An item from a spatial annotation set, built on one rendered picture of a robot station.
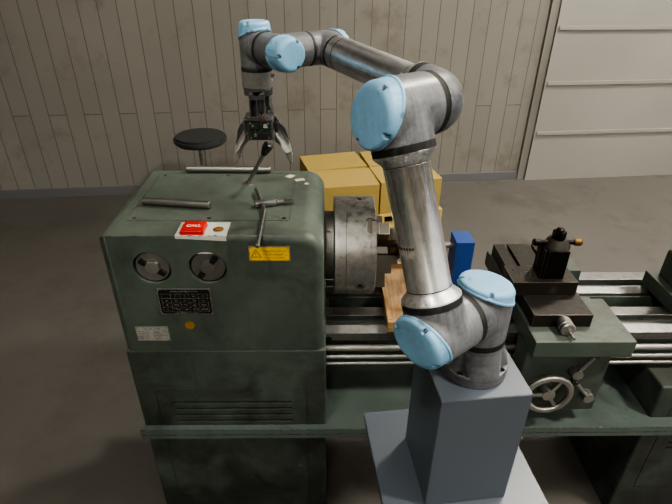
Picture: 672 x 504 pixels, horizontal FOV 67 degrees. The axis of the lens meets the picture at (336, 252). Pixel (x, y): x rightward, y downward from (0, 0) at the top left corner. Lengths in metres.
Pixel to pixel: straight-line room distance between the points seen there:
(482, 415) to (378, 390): 0.78
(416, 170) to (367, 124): 0.11
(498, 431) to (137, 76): 4.00
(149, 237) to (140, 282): 0.15
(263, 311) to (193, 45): 3.28
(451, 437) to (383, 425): 0.35
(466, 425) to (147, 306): 0.91
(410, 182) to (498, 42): 4.00
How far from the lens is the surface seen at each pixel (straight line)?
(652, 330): 1.94
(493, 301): 1.03
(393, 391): 1.90
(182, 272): 1.44
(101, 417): 2.74
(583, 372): 1.81
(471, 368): 1.12
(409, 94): 0.88
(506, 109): 5.02
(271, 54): 1.18
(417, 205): 0.90
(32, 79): 4.87
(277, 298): 1.44
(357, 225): 1.50
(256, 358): 1.59
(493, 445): 1.26
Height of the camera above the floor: 1.89
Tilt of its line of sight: 31 degrees down
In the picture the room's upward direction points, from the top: 1 degrees clockwise
